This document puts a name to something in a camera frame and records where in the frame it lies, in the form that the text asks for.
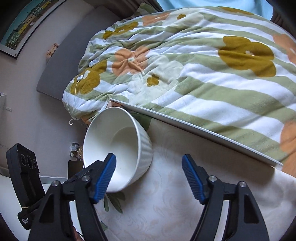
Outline grey headboard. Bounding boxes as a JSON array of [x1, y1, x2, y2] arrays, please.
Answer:
[[36, 6, 120, 100]]

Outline framed building picture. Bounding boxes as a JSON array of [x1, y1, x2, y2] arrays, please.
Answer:
[[1, 1, 64, 59]]

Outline brown curtain left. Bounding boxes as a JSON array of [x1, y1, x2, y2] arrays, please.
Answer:
[[84, 0, 163, 18]]

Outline wall power socket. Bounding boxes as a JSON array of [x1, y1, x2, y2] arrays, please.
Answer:
[[69, 142, 81, 160]]

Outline floral striped blanket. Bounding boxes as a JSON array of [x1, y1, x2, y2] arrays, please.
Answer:
[[62, 6, 295, 175]]

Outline light blue sheer curtain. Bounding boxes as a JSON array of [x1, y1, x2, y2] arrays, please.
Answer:
[[157, 0, 273, 20]]

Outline cream floral tablecloth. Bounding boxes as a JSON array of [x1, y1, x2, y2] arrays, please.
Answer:
[[96, 119, 295, 240]]

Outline white ribbed ceramic bowl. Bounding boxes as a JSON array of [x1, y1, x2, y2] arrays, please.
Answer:
[[83, 107, 153, 193]]

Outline floral pillow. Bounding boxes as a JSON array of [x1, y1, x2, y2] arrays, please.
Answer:
[[132, 3, 158, 18]]

